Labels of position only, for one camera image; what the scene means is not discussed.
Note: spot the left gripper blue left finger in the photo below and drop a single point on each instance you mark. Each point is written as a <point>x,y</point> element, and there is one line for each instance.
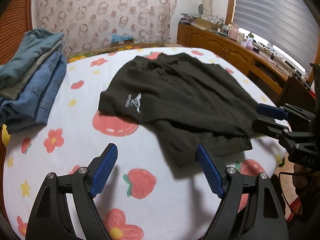
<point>100,169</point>

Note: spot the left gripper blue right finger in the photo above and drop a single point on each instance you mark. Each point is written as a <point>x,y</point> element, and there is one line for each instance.
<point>214,170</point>

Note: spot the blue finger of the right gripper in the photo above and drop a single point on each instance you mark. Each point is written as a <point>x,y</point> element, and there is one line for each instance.
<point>268,128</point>
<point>271,111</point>

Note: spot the black pants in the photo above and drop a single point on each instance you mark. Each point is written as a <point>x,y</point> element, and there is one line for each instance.
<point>186,103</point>

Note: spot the wooden sideboard cabinet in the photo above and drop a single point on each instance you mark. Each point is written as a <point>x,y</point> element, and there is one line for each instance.
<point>272,78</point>

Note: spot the white floral strawberry sheet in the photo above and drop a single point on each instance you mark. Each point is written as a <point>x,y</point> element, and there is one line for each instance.
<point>145,196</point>

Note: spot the pink bottle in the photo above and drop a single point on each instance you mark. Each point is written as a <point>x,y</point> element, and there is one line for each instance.
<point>233,32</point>

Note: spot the blue denim folded jeans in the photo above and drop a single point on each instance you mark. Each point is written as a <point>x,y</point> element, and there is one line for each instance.
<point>33,105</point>

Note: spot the yellow plush toy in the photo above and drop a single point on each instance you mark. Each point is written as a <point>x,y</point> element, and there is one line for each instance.
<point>5,135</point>

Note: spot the grey window blind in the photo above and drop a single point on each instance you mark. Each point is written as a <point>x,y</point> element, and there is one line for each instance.
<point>287,24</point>

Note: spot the cardboard box on cabinet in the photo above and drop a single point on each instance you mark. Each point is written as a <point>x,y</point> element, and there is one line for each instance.
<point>204,24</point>

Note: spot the floral colourful blanket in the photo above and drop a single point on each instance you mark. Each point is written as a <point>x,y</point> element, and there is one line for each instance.
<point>113,50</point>

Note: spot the grey folded garment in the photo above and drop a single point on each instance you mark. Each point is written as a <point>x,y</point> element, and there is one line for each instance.
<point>13,92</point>

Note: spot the cardboard box with blue cloth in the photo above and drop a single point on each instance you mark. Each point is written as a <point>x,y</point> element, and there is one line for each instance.
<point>117,40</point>

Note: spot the teal folded garment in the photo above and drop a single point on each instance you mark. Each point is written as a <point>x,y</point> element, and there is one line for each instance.
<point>34,44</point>

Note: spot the patterned sheer curtain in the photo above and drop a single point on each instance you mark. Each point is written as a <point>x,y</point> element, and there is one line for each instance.
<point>88,25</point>

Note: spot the wooden louvred wardrobe door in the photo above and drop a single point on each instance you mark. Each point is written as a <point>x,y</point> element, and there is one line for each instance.
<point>15,22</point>

